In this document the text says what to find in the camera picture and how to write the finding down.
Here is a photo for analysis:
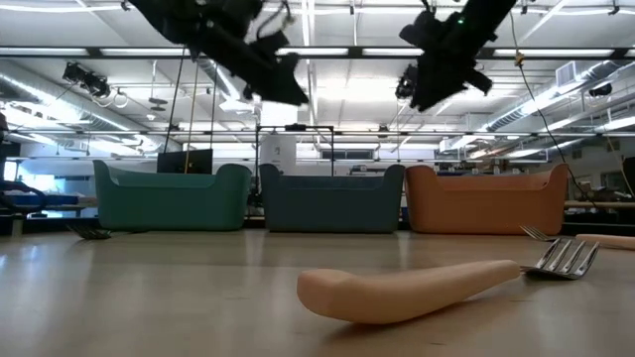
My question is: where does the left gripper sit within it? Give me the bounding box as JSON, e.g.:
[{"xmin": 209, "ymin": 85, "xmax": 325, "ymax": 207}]
[{"xmin": 190, "ymin": 22, "xmax": 310, "ymax": 106}]

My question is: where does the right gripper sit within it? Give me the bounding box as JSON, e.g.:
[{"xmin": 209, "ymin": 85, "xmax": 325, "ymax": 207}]
[{"xmin": 399, "ymin": 12, "xmax": 493, "ymax": 113}]

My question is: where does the orange-handled fork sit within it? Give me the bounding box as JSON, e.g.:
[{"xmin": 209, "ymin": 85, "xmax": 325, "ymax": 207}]
[
  {"xmin": 519, "ymin": 224, "xmax": 635, "ymax": 252},
  {"xmin": 296, "ymin": 237, "xmax": 601, "ymax": 326}
]

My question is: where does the black monitor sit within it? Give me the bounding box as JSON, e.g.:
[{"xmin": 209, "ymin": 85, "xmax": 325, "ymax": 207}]
[{"xmin": 157, "ymin": 148, "xmax": 214, "ymax": 176}]

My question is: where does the orange plastic bin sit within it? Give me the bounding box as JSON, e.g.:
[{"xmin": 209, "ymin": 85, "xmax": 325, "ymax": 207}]
[{"xmin": 404, "ymin": 163, "xmax": 571, "ymax": 236}]

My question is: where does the blue plastic bin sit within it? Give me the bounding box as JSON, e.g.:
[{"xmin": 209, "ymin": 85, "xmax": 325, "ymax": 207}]
[{"xmin": 258, "ymin": 163, "xmax": 407, "ymax": 234}]

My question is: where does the green plastic bin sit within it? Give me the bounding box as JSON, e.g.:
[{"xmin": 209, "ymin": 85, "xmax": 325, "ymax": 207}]
[{"xmin": 92, "ymin": 159, "xmax": 253, "ymax": 232}]

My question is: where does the black ceiling device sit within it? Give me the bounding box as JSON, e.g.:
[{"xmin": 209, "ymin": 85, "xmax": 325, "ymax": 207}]
[{"xmin": 62, "ymin": 61, "xmax": 112, "ymax": 99}]

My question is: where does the black metal fork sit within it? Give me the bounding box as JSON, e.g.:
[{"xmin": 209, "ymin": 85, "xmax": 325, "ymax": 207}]
[{"xmin": 65, "ymin": 223, "xmax": 113, "ymax": 242}]

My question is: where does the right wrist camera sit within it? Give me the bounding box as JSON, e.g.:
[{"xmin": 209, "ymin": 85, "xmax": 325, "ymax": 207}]
[{"xmin": 395, "ymin": 63, "xmax": 419, "ymax": 100}]

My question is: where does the thin hanging black cable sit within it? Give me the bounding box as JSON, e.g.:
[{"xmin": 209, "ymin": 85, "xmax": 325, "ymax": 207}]
[{"xmin": 509, "ymin": 9, "xmax": 597, "ymax": 209}]

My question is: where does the silver ceiling duct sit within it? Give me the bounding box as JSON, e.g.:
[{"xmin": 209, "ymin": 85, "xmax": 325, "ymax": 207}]
[{"xmin": 0, "ymin": 59, "xmax": 168, "ymax": 153}]

